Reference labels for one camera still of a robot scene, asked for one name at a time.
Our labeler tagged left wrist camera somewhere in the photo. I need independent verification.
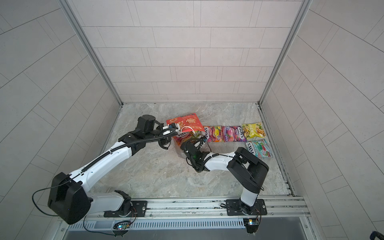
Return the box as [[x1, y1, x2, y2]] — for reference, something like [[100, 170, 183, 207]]
[[163, 123, 179, 131]]

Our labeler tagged teal cherry mint candy packet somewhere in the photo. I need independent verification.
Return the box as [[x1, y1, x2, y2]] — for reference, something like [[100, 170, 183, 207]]
[[246, 140, 273, 159]]

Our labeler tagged right green circuit board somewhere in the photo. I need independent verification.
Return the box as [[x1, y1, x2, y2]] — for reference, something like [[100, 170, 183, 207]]
[[243, 219, 260, 234]]

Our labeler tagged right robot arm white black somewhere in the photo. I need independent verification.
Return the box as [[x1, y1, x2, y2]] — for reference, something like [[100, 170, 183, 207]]
[[181, 139, 269, 215]]

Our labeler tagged left black cable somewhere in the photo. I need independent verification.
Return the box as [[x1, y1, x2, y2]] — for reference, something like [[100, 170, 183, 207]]
[[82, 215, 116, 236]]

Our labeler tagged red paper gift bag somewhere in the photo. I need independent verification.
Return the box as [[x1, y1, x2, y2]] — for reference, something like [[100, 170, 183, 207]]
[[166, 113, 205, 158]]

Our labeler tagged green circuit board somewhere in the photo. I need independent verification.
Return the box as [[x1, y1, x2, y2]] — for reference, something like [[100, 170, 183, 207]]
[[243, 219, 260, 234], [113, 221, 132, 237]]

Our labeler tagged purple raspberry candy packet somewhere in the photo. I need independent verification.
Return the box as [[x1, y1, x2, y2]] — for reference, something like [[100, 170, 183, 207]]
[[222, 126, 247, 142]]

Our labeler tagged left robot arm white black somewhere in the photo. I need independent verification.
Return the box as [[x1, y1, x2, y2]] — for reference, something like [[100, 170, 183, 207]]
[[48, 115, 181, 225]]

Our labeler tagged yellow green snack packet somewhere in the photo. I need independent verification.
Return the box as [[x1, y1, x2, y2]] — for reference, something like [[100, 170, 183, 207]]
[[242, 122, 266, 140]]

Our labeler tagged orange fruits candy packet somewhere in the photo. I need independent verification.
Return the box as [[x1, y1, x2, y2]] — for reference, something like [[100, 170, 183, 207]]
[[204, 126, 224, 143]]

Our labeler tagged lemon blackcurrant candy packet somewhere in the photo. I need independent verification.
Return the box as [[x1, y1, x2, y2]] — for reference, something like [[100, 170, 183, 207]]
[[173, 132, 200, 147]]

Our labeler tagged left green circuit board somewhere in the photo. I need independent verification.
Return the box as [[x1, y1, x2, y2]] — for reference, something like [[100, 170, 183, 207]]
[[113, 221, 132, 237]]

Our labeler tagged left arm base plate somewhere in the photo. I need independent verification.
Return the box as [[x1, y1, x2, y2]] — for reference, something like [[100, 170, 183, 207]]
[[104, 201, 148, 218]]

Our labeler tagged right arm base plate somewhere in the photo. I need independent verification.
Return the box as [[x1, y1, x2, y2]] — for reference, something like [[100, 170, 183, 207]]
[[224, 199, 268, 216]]

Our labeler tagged aluminium mounting rail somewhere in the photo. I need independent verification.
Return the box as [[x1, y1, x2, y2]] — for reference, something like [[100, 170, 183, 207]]
[[60, 196, 310, 225]]

